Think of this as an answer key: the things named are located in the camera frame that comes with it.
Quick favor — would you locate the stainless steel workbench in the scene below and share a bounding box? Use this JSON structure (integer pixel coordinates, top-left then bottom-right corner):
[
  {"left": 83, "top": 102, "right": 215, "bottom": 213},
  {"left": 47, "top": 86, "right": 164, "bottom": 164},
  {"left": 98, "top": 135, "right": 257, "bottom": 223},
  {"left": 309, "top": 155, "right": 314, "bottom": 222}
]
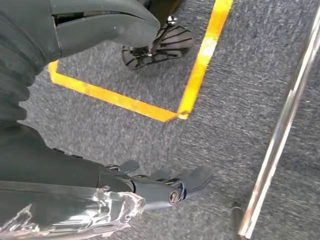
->
[{"left": 231, "top": 6, "right": 320, "bottom": 240}]

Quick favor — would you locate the crumpled clear plastic film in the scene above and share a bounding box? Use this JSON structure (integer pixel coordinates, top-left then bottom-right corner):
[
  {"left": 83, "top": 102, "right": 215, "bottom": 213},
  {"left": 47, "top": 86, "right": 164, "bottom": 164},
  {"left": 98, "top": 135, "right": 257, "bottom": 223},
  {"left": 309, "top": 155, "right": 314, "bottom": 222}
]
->
[{"left": 0, "top": 185, "right": 147, "bottom": 240}]

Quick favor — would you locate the yellow floor tape marking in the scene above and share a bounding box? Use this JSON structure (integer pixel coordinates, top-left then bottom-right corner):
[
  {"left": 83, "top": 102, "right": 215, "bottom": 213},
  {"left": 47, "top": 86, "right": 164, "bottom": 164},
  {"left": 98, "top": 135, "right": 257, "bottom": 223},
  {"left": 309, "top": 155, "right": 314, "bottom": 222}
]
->
[{"left": 48, "top": 0, "right": 235, "bottom": 124}]

